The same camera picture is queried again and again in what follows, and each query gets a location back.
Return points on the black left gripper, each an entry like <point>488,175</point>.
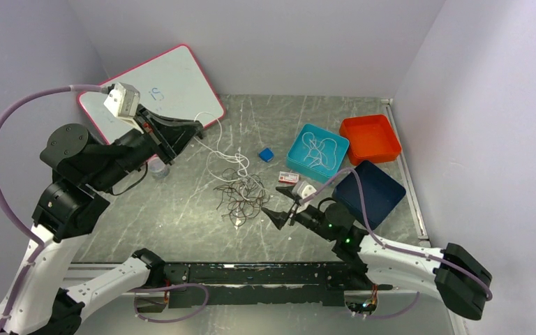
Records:
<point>168,137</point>

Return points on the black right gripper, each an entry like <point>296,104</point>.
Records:
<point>278,218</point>

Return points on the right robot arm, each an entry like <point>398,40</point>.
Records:
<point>450,274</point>

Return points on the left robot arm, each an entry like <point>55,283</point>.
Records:
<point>83,170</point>

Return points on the red white small card box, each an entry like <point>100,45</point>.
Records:
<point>288,177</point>

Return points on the small clear plastic cup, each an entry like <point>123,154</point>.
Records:
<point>157,168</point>

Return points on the pink framed whiteboard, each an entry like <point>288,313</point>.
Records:
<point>171,85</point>

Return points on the small blue stamp block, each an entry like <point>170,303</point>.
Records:
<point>266,155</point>

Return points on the light blue plastic bin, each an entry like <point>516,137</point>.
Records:
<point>317,153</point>

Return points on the dark blue plastic bin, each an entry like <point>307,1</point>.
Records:
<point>381,192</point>

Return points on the orange plastic bin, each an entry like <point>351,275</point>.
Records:
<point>371,138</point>

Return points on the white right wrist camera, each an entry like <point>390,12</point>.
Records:
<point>303,192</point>

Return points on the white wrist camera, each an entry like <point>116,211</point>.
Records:
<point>122,101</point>
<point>303,192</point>

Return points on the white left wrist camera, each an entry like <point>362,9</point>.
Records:
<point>122,101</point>

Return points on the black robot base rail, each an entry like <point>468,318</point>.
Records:
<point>222,283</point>

